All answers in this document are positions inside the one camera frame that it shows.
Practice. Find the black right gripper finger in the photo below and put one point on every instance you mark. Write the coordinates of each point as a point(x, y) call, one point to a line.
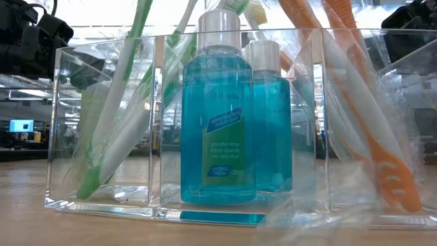
point(373, 63)
point(377, 44)

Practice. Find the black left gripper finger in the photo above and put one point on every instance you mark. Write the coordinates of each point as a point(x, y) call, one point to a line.
point(87, 65)
point(87, 78)

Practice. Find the clear plastic bag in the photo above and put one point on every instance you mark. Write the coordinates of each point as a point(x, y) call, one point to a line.
point(155, 136)

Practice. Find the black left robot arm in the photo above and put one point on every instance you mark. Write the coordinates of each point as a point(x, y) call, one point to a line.
point(5, 51)

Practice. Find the blue lit computer monitor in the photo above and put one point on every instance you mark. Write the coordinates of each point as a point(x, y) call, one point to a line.
point(21, 125)

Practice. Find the small yellow container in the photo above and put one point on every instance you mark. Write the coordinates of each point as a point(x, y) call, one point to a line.
point(37, 136)

